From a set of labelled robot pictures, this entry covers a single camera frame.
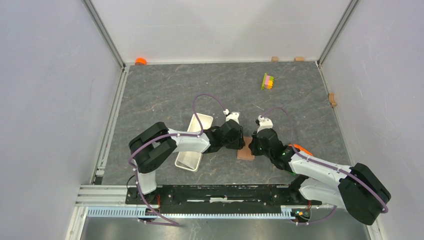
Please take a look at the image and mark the brown leather card holder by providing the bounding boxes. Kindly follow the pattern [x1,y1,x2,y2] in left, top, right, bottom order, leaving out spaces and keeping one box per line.
[236,136,255,161]

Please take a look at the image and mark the white rectangular tray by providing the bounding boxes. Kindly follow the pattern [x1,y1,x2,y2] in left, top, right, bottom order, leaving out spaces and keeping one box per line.
[174,113,214,172]

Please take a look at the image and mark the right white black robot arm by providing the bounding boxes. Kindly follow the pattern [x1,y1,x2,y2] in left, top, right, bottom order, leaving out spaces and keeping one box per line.
[248,128,391,226]

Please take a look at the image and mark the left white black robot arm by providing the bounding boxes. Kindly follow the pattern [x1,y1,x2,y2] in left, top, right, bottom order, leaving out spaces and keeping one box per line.
[128,119,245,204]

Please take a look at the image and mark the orange horseshoe toy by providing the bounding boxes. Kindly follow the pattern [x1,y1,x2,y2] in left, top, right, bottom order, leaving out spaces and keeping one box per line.
[288,144,313,159]

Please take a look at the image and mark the colourful toy brick stack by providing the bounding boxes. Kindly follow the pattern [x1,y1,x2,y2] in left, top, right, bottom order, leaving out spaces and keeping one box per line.
[261,73,275,90]

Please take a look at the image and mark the curved wooden piece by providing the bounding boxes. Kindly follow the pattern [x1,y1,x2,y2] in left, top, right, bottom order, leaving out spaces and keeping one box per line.
[328,92,338,108]

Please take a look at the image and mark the orange round cap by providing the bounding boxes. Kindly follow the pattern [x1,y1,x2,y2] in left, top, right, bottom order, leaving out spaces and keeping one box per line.
[134,57,147,66]

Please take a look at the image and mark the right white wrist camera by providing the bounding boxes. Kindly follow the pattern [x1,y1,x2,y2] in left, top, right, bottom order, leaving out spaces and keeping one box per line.
[255,115,273,133]

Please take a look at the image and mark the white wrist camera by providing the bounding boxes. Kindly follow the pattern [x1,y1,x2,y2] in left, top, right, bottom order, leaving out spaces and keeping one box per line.
[255,115,273,133]
[223,109,240,124]

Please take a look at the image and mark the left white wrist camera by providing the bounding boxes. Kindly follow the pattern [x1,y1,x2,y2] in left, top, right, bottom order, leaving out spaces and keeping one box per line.
[223,109,240,124]

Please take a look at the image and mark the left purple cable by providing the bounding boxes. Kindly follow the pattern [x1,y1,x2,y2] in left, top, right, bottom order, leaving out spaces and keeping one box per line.
[127,93,229,227]

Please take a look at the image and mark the purple cable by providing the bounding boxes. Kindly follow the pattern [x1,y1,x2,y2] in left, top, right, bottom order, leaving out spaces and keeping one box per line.
[258,106,389,226]
[127,93,229,227]

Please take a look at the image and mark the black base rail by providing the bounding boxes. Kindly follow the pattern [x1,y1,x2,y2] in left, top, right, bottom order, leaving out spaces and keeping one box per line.
[144,184,322,214]

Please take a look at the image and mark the blue-white cable duct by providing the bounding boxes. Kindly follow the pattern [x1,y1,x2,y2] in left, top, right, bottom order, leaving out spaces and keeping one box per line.
[86,206,295,220]

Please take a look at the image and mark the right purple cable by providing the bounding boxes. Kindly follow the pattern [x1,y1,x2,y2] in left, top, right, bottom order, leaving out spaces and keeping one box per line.
[258,106,389,226]

